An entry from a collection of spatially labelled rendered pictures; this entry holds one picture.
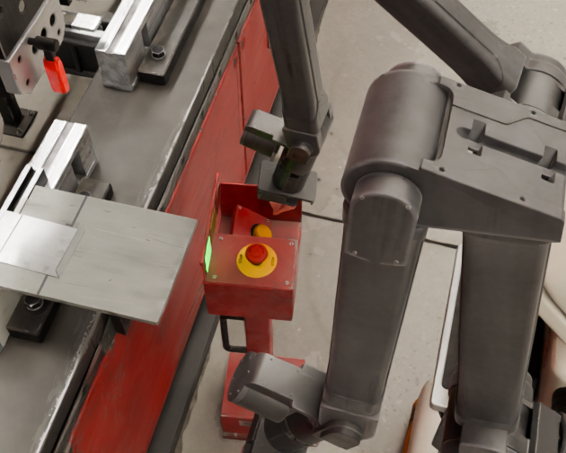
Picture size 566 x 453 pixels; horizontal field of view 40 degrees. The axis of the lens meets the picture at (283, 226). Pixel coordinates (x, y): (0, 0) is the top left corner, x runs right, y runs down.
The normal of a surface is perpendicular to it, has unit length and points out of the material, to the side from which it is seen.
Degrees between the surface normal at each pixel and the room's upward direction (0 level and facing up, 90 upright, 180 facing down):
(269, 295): 90
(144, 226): 0
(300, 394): 27
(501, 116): 13
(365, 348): 90
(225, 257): 0
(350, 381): 82
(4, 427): 0
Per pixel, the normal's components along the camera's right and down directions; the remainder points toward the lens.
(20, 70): 0.97, 0.20
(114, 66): -0.25, 0.80
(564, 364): -0.41, -0.45
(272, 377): 0.36, -0.45
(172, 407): 0.00, -0.57
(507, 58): 0.54, -0.18
